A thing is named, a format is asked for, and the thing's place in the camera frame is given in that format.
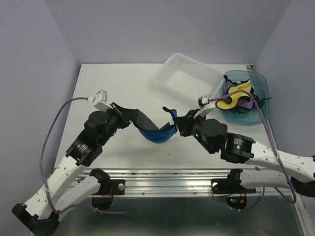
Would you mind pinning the yellow and grey towel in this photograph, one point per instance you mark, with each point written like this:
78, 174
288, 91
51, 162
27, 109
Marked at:
235, 97

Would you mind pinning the aluminium mounting rail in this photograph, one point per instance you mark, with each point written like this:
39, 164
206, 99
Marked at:
160, 183

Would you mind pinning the dark grey towel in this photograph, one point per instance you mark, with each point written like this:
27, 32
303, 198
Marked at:
245, 104

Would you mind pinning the blue and grey towel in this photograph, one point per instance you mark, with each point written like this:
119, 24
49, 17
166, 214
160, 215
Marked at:
147, 128

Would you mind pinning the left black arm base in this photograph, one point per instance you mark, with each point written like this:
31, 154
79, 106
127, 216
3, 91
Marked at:
104, 198

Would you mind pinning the purple and grey towel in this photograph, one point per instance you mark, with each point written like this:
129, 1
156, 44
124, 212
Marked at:
244, 104

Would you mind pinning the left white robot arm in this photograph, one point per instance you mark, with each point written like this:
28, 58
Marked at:
42, 212

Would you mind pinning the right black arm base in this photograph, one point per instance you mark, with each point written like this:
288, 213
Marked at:
235, 195

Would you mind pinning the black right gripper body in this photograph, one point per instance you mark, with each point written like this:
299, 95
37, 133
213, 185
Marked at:
192, 126

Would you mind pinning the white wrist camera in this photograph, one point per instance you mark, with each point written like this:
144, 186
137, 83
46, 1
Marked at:
100, 101
205, 107

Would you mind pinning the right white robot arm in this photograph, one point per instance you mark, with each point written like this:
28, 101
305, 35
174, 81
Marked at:
278, 169

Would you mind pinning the teal translucent plastic bin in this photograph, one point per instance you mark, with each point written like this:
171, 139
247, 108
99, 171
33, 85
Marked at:
253, 83

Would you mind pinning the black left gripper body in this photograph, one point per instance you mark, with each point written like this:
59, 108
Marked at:
118, 118

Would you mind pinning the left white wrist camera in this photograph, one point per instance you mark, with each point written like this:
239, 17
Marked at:
100, 101

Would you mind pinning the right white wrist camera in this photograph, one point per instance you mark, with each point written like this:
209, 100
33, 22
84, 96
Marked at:
205, 107

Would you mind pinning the white perforated plastic basket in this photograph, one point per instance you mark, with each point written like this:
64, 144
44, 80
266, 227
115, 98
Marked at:
185, 80

